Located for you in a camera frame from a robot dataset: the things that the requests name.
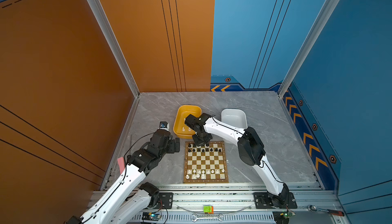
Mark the pink eraser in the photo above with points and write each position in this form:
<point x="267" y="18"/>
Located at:
<point x="121" y="164"/>

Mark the green orange small block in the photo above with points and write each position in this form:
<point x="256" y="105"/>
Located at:
<point x="208" y="209"/>

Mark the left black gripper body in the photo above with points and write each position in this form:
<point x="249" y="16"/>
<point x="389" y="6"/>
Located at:
<point x="170" y="147"/>

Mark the white plastic tray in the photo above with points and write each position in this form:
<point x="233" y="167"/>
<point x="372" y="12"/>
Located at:
<point x="234" y="117"/>

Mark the circuit board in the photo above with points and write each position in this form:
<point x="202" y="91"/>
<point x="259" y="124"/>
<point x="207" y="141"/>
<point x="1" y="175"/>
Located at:
<point x="151" y="217"/>
<point x="283" y="217"/>

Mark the silver wrench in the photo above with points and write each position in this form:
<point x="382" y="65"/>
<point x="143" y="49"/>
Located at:
<point x="195" y="217"/>

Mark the wooden chess board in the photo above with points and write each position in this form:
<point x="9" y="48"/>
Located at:
<point x="205" y="164"/>

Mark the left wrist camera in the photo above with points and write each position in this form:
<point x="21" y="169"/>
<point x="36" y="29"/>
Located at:
<point x="164" y="125"/>

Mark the right circuit board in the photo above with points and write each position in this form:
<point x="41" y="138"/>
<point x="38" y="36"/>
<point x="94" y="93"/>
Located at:
<point x="283" y="217"/>

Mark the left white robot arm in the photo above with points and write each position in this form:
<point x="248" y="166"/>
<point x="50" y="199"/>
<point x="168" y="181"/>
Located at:
<point x="112" y="207"/>

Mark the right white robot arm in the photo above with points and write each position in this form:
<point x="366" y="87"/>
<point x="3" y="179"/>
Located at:
<point x="250" y="148"/>

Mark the yellow plastic tray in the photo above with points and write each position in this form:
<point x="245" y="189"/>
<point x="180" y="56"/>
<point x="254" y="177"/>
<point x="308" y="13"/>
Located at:
<point x="180" y="129"/>

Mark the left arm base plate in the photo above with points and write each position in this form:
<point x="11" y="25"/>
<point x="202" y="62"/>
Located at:
<point x="161" y="200"/>

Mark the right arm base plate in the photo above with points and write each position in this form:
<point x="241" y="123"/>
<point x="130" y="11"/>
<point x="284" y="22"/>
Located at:
<point x="263" y="200"/>

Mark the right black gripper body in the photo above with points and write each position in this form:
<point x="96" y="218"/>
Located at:
<point x="200" y="139"/>

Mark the left circuit board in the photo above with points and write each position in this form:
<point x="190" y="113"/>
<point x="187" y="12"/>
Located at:
<point x="151" y="217"/>

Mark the red handled ratchet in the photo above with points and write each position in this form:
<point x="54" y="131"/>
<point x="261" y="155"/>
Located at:
<point x="313" y="208"/>

